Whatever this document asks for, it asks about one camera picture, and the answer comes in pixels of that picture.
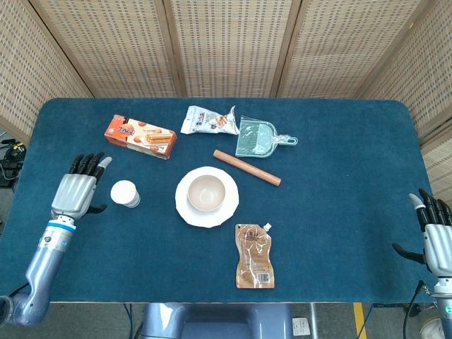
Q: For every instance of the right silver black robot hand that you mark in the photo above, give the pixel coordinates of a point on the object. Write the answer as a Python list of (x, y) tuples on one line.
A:
[(439, 247)]

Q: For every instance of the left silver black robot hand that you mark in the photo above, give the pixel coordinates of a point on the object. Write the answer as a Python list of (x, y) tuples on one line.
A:
[(74, 194)]

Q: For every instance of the white paper cup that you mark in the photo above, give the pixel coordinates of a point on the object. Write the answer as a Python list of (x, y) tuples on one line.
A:
[(124, 192)]

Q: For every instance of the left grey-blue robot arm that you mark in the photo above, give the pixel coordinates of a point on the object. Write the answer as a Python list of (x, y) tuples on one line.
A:
[(42, 268)]

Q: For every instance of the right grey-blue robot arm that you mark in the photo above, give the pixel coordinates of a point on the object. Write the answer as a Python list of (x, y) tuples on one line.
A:
[(445, 303)]

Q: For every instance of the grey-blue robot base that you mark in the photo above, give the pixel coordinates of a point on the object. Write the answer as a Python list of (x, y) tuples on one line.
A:
[(219, 323)]

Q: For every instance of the orange biscuit box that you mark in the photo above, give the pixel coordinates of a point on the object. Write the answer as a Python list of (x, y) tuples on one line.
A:
[(141, 137)]

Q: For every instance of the blue table cloth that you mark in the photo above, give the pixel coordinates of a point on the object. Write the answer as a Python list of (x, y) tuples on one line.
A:
[(141, 254)]

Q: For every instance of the white scalloped plate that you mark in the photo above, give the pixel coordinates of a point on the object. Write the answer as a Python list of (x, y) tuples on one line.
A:
[(185, 212)]

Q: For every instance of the beige bowl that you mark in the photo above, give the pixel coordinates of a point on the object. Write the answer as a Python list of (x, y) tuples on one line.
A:
[(206, 192)]

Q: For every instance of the woven bamboo screen panel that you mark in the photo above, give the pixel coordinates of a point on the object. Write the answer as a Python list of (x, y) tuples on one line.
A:
[(106, 46), (28, 70), (346, 46), (423, 77), (229, 46)]

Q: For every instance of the metal table leg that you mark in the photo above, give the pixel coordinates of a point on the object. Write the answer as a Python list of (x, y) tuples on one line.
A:
[(313, 321)]

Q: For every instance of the white snack bag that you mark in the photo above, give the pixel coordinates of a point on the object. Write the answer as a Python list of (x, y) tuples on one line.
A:
[(206, 121)]

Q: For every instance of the white paper label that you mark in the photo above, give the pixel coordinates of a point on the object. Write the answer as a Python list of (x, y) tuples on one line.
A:
[(301, 326)]

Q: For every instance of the wooden rolling pin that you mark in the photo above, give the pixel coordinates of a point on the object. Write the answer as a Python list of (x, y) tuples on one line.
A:
[(247, 167)]

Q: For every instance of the brown spouted sauce pouch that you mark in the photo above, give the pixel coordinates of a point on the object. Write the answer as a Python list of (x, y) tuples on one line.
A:
[(254, 257)]

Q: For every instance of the clear teal mini dustpan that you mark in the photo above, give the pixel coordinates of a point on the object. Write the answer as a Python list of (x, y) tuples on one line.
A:
[(254, 139)]

